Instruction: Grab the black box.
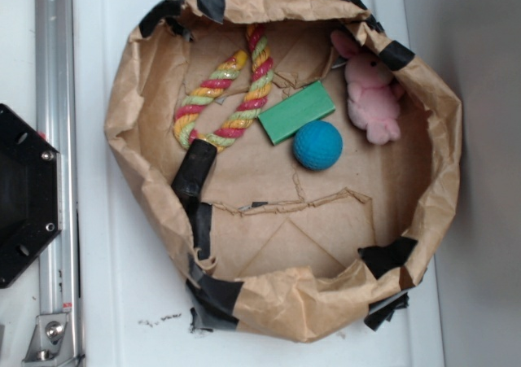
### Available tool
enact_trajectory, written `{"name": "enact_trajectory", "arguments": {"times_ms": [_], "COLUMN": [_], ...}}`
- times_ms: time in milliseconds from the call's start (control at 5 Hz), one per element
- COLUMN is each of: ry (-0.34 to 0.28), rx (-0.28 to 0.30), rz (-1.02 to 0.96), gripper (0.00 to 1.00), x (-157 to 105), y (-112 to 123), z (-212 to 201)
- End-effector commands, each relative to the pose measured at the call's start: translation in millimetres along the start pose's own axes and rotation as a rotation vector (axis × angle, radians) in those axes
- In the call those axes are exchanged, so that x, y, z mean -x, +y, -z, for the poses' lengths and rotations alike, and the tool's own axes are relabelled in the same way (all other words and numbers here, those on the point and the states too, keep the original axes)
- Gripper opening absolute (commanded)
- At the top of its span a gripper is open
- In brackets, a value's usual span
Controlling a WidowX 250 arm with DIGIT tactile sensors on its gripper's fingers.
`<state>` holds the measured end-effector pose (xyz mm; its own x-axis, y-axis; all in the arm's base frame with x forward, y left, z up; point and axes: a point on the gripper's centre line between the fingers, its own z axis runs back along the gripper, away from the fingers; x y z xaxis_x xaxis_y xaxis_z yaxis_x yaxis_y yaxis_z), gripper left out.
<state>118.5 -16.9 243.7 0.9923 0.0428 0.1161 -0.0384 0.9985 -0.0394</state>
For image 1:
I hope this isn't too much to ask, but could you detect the black box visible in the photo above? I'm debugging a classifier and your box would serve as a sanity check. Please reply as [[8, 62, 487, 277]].
[[171, 139, 217, 199]]

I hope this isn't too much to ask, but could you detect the brown paper bag tray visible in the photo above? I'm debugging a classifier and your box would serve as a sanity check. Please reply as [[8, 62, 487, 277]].
[[104, 0, 462, 343]]

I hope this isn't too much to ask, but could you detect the blue dimpled ball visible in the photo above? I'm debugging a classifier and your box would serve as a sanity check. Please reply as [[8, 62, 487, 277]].
[[292, 120, 344, 171]]

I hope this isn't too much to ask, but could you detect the green rectangular block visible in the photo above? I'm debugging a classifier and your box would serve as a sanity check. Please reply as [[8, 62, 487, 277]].
[[258, 81, 335, 145]]

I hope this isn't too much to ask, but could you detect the pink plush bunny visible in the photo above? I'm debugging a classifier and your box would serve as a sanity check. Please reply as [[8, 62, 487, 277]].
[[331, 30, 405, 145]]

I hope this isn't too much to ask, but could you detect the colourful rope toy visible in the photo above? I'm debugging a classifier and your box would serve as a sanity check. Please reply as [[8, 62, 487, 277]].
[[172, 23, 274, 153]]

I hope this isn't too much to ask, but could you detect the aluminium frame rail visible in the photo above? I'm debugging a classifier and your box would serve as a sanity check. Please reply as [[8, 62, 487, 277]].
[[35, 0, 85, 366]]

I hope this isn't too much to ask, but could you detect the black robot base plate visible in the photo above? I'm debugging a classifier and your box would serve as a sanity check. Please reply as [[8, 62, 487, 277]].
[[1, 104, 61, 289]]

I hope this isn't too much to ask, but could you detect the metal corner bracket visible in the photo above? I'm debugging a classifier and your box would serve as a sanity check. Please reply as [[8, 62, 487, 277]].
[[21, 312, 73, 366]]

